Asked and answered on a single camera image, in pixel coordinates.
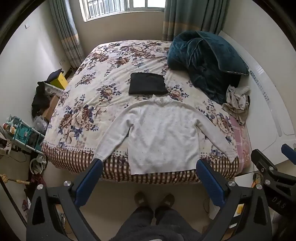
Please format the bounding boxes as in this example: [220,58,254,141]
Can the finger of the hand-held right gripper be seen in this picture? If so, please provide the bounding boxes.
[251,149,279,180]
[281,144,296,165]

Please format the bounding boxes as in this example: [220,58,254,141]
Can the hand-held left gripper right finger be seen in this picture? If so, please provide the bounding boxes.
[196,159,273,241]

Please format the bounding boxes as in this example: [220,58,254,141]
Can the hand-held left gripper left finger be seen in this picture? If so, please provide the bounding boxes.
[26,159,103,241]

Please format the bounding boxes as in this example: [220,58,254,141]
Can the white knit sweater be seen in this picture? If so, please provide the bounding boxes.
[94,95,238,175]

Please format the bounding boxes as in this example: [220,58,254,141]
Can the black clothes pile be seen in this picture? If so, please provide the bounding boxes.
[32,81,52,118]

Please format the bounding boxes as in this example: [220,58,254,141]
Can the pink mattress sheet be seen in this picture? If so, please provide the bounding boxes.
[228,115,253,174]

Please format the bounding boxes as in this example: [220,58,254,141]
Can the brown slipper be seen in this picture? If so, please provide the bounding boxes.
[155,193,175,217]
[134,192,153,209]

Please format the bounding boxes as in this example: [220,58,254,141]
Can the grey crumpled cloth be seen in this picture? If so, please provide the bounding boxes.
[222,85,251,126]

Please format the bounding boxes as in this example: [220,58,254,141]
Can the white headboard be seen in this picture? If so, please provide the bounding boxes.
[218,30,296,165]

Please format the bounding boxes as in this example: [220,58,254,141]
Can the person's legs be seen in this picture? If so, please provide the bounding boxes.
[115,206,204,241]

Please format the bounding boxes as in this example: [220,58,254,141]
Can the wooden stick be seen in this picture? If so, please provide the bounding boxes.
[0,174,30,186]

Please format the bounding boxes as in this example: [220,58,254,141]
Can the clear plastic bag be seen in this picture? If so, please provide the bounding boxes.
[33,116,49,135]

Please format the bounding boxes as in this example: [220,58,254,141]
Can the cardboard box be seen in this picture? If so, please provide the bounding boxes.
[43,95,60,122]

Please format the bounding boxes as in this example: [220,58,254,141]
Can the floral bed blanket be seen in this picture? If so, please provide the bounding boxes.
[42,40,240,184]

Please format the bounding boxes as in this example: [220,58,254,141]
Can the white plastic bin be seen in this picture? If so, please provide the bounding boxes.
[45,83,65,97]

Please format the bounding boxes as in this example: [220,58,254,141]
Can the yellow box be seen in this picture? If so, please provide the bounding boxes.
[50,72,68,90]

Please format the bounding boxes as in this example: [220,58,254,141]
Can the teal quilt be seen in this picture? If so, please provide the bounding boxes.
[167,31,250,106]

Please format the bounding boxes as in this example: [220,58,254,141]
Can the navy cloth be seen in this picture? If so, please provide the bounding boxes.
[46,69,63,83]

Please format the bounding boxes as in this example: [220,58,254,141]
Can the black folded garment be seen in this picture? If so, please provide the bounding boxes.
[129,72,168,95]

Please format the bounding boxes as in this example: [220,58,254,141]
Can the grey-green striped curtain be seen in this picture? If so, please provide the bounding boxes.
[50,0,85,68]
[162,0,229,42]

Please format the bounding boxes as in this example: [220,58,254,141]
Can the window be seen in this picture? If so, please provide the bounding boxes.
[80,0,167,23]

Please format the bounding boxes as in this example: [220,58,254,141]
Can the teal wire rack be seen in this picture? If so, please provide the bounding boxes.
[3,115,45,155]

